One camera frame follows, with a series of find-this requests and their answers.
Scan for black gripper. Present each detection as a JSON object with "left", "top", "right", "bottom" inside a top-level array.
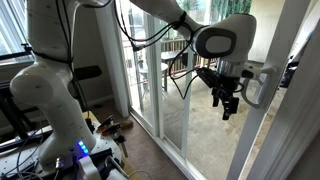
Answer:
[{"left": 211, "top": 74, "right": 242, "bottom": 121}]

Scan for white door pull handle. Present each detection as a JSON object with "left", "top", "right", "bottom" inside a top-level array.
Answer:
[{"left": 239, "top": 65, "right": 278, "bottom": 110}]

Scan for fixed glass door panel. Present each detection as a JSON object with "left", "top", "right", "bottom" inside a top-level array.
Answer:
[{"left": 128, "top": 0, "right": 149, "bottom": 129}]

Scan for round glass patio table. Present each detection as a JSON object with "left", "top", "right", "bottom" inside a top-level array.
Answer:
[{"left": 137, "top": 61, "right": 170, "bottom": 101}]

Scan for dark patio bench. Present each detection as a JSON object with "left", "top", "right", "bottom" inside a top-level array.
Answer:
[{"left": 160, "top": 49, "right": 201, "bottom": 93}]

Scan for wooden balcony railing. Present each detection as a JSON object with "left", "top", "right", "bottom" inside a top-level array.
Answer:
[{"left": 123, "top": 34, "right": 218, "bottom": 77}]

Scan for small green potted plant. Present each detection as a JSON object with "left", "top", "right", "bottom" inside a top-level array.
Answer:
[{"left": 136, "top": 51, "right": 145, "bottom": 69}]

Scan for green hedge trees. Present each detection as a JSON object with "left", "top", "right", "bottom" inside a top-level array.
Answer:
[{"left": 178, "top": 0, "right": 253, "bottom": 18}]

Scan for white surfboard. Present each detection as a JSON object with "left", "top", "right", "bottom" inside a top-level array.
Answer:
[{"left": 293, "top": 0, "right": 320, "bottom": 64}]

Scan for black orange bar clamp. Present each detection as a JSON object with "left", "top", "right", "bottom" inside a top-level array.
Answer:
[
  {"left": 97, "top": 114, "right": 116, "bottom": 132},
  {"left": 101, "top": 123, "right": 129, "bottom": 158}
]

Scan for grey robot mounting plate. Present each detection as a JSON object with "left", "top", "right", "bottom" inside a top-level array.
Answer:
[{"left": 0, "top": 121, "right": 123, "bottom": 180}]

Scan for white plastic device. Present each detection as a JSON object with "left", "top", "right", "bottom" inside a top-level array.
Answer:
[{"left": 78, "top": 155, "right": 129, "bottom": 180}]

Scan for black keyboard stand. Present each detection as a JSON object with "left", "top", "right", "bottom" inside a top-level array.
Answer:
[{"left": 0, "top": 94, "right": 43, "bottom": 141}]

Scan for white framed room window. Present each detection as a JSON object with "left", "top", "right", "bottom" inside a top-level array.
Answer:
[{"left": 0, "top": 0, "right": 33, "bottom": 58}]

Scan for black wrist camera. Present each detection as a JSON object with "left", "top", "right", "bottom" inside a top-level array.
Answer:
[{"left": 195, "top": 67, "right": 222, "bottom": 89}]

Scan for white screen door frame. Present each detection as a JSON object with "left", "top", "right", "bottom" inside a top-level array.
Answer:
[{"left": 180, "top": 46, "right": 196, "bottom": 158}]

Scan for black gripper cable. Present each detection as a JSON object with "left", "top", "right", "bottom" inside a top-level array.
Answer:
[{"left": 167, "top": 23, "right": 215, "bottom": 101}]

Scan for black cable with connector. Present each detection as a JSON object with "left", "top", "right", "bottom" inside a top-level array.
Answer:
[{"left": 112, "top": 0, "right": 188, "bottom": 53}]

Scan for thin white cable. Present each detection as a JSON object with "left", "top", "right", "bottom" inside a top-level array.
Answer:
[{"left": 128, "top": 169, "right": 153, "bottom": 180}]

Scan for grey base cable bundle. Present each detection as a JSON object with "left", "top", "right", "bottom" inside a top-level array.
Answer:
[{"left": 0, "top": 124, "right": 46, "bottom": 180}]

